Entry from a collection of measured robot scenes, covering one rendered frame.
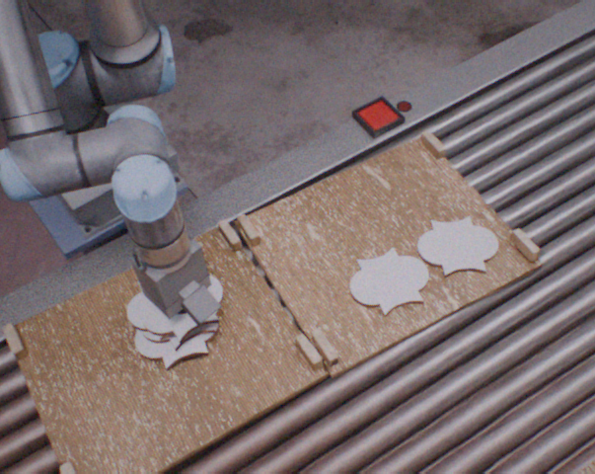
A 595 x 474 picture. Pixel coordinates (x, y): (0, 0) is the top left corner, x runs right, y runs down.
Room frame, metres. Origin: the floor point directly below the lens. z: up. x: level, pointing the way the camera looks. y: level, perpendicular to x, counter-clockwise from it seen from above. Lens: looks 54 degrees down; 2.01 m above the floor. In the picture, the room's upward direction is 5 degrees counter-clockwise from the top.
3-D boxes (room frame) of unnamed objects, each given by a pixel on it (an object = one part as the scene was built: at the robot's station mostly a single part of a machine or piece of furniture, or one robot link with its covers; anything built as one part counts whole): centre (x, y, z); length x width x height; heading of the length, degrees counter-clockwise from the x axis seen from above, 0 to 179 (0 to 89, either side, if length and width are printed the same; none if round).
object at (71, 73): (1.02, 0.38, 1.13); 0.13 x 0.12 x 0.14; 100
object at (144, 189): (0.63, 0.18, 1.25); 0.09 x 0.08 x 0.11; 10
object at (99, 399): (0.58, 0.23, 0.93); 0.41 x 0.35 x 0.02; 116
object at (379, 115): (1.07, -0.19, 0.92); 0.06 x 0.06 x 0.01; 29
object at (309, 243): (0.76, -0.16, 0.93); 0.41 x 0.35 x 0.02; 115
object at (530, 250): (0.72, -0.39, 0.95); 0.06 x 0.02 x 0.03; 25
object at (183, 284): (0.61, 0.17, 1.09); 0.12 x 0.09 x 0.16; 41
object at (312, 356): (0.55, -0.01, 0.95); 0.06 x 0.02 x 0.03; 26
